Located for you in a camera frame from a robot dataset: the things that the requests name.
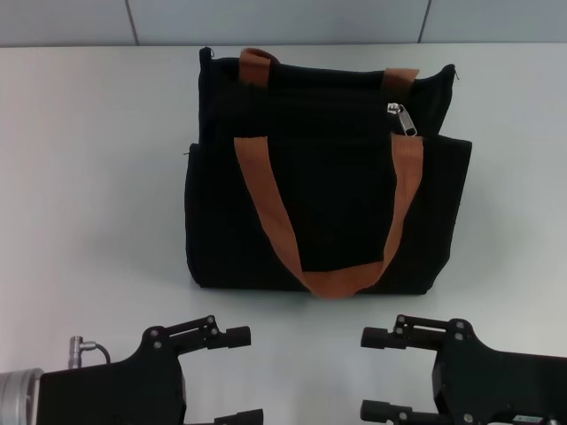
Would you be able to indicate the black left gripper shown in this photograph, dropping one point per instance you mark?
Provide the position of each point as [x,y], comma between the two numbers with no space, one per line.
[119,389]

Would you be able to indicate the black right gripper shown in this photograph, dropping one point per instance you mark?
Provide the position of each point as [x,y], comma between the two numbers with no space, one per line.
[500,385]

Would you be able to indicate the silver zipper pull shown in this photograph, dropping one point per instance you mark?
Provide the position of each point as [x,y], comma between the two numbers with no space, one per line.
[405,119]

